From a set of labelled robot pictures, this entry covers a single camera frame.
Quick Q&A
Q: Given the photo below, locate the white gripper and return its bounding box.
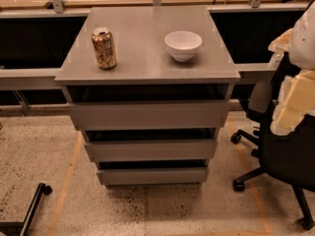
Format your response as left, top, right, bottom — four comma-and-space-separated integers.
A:
268, 29, 315, 136

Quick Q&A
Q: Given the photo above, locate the grey drawer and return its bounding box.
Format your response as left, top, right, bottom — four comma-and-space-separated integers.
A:
85, 139, 218, 162
70, 100, 229, 131
96, 167, 209, 186

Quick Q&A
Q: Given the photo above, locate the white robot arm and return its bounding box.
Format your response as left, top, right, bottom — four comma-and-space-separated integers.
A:
268, 2, 315, 136

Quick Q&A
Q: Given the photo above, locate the grey top drawer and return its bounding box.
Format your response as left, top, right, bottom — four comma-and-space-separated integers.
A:
70, 100, 229, 131

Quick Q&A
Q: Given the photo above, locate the grey drawer cabinet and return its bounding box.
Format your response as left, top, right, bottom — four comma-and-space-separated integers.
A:
54, 5, 241, 189

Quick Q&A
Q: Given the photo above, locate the grey bottom drawer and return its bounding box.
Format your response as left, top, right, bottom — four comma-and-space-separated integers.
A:
96, 167, 209, 186

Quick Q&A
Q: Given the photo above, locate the black office chair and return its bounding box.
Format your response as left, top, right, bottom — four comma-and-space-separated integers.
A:
229, 52, 315, 231

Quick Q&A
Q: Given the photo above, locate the white ceramic bowl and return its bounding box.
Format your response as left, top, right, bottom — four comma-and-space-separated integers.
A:
164, 30, 203, 62

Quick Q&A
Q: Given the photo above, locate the gold soda can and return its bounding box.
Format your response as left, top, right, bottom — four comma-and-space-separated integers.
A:
92, 28, 117, 70

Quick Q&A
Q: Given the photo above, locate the black chair base leg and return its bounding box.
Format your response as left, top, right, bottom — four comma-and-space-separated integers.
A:
0, 183, 52, 236

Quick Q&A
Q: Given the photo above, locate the grey metal railing frame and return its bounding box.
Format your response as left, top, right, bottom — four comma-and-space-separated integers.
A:
1, 0, 311, 109

